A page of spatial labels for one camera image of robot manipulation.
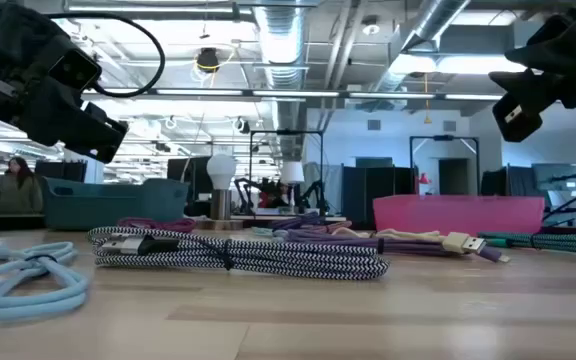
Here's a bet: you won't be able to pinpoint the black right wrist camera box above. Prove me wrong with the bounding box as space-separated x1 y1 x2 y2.
491 92 544 144

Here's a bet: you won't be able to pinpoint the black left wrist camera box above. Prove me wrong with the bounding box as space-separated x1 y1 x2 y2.
48 47 103 95

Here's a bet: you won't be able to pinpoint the dark curtain panel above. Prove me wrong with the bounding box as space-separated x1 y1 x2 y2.
480 165 534 197

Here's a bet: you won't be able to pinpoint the beige braided USB cable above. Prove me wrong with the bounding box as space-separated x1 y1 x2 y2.
330 227 488 256

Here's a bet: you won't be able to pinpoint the white shade table lamp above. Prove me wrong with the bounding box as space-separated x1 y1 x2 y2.
279 160 306 214

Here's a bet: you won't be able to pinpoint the black background desk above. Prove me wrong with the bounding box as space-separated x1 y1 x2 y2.
0 213 47 232

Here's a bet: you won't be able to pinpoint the teal black braided cable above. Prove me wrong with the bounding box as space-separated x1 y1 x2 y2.
477 230 576 256

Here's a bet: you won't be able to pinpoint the yellow hanging cord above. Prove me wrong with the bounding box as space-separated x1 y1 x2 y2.
422 72 433 125

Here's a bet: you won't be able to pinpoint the dark purple cable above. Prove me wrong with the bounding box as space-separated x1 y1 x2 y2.
270 212 327 232

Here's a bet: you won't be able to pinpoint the black white zigzag braided cable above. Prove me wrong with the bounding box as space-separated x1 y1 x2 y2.
86 225 391 281

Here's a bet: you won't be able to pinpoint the light blue USB cable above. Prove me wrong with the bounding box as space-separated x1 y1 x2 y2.
0 241 90 324

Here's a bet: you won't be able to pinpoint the black left camera cable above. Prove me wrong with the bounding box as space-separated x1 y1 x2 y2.
47 12 166 99

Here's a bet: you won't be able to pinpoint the silver ventilation duct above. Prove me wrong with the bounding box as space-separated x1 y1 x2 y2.
252 0 309 161
372 0 472 101

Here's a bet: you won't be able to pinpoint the pink braided cable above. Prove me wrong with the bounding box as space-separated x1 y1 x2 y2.
312 220 354 234

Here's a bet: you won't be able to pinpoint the black ceiling device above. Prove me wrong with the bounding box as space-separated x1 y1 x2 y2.
195 46 222 75

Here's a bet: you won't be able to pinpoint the magenta braided cable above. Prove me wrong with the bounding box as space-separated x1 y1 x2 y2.
116 216 198 234

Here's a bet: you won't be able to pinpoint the grey monitor screen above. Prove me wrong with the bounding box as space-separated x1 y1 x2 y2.
531 162 576 194

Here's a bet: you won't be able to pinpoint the black background robot arms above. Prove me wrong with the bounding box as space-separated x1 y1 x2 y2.
232 177 329 216

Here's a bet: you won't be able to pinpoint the black metal frame stand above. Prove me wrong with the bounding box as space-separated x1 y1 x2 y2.
248 129 325 216
409 134 481 196

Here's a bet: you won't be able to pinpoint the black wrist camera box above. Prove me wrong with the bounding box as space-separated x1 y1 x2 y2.
491 92 544 144
48 47 103 95

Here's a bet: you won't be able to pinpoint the black monitor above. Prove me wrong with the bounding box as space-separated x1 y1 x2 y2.
166 156 214 217

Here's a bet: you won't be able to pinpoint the purple braided USB cable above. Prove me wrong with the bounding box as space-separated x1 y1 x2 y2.
285 228 512 264

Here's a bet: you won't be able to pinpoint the person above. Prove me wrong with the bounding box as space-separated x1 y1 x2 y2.
0 156 44 216

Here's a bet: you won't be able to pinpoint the white square pillar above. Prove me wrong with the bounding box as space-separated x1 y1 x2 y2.
83 158 105 184

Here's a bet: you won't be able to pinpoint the pink plastic bin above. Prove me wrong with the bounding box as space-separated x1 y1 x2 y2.
372 194 546 237

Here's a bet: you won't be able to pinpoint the teal plastic bin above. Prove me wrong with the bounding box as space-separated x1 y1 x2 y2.
41 177 190 232

